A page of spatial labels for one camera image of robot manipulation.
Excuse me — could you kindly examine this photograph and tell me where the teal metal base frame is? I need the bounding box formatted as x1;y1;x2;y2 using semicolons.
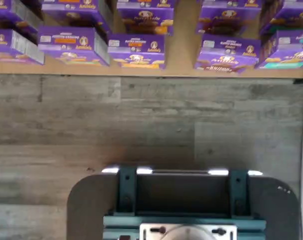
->
102;166;267;240

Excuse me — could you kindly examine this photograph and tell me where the tan fibreboard shelf board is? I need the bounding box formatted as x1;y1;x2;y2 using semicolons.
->
0;0;303;79

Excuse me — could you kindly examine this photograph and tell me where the purple Annie's snack box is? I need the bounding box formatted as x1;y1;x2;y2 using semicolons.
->
37;24;110;67
0;0;44;35
193;33;263;75
259;7;303;36
195;4;263;36
255;29;303;70
107;33;167;71
0;28;45;66
40;0;112;35
115;0;178;10
200;0;264;8
115;6;175;37

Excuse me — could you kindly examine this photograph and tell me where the silver mounting plate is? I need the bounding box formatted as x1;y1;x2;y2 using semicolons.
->
138;222;239;240

